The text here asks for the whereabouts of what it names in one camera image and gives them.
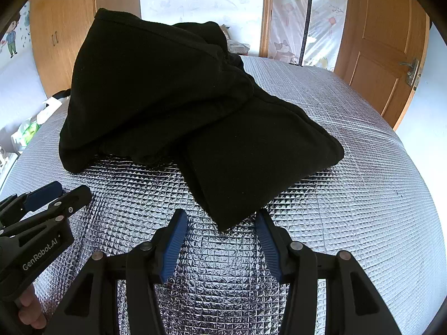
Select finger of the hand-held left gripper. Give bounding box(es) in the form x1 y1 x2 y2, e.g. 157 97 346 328
0 181 64 229
0 185 93 238

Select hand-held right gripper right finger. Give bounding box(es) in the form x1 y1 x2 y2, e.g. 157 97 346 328
255 209 406 335

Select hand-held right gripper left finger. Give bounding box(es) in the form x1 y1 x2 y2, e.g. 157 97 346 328
45 209 189 335

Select black pants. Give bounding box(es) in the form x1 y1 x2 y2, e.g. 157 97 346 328
59 8 346 233

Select person's left hand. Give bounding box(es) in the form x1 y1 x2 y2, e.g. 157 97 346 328
17 284 48 329

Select silver quilted foil mat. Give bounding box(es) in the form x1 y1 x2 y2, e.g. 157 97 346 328
0 54 447 335

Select wooden wardrobe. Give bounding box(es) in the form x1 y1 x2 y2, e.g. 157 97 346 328
30 0 142 97

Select clear printed door curtain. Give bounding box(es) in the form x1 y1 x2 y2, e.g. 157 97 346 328
269 0 349 69

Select wooden door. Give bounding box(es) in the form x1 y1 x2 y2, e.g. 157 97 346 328
333 0 431 132

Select cartoon children wall sticker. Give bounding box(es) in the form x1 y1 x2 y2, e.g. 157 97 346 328
0 2 32 58

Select metal door handle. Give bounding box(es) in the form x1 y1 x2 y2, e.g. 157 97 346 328
400 58 422 86

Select wooden door frame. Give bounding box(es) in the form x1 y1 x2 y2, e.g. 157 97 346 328
260 0 277 58

